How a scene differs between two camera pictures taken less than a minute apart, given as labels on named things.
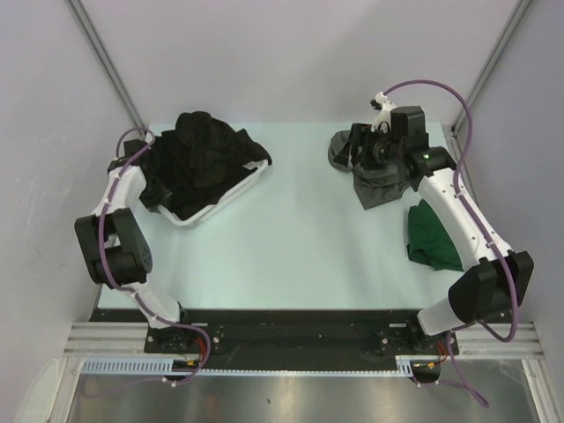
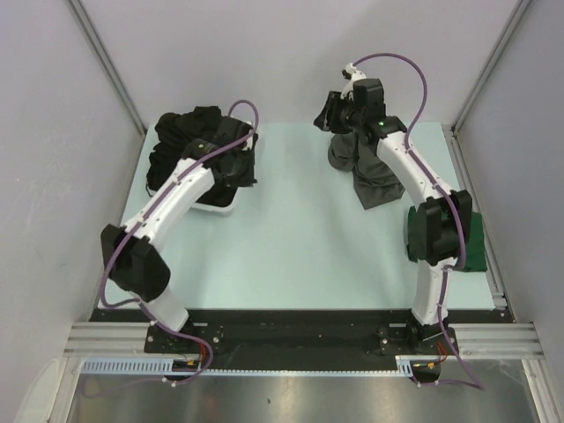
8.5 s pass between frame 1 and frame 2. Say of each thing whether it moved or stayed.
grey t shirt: stayed
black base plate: stayed
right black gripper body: moved
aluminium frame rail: stayed
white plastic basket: moved
